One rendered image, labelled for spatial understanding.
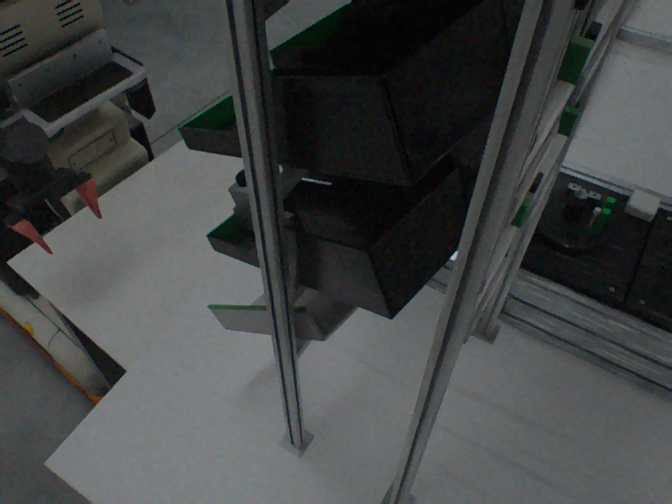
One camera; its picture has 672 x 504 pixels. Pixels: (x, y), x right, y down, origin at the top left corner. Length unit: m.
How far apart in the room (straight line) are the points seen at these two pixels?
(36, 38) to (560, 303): 1.03
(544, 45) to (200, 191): 1.02
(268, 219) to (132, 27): 3.13
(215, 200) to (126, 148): 0.34
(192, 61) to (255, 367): 2.39
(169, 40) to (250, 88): 3.01
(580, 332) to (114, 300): 0.79
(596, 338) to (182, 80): 2.46
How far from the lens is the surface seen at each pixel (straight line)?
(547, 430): 0.99
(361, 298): 0.51
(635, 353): 1.02
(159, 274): 1.12
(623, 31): 1.80
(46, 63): 1.26
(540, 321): 1.02
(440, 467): 0.93
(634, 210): 1.13
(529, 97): 0.29
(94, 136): 1.41
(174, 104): 2.93
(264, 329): 0.74
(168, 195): 1.25
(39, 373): 2.15
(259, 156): 0.42
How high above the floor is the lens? 1.73
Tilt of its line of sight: 51 degrees down
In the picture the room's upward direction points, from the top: 1 degrees counter-clockwise
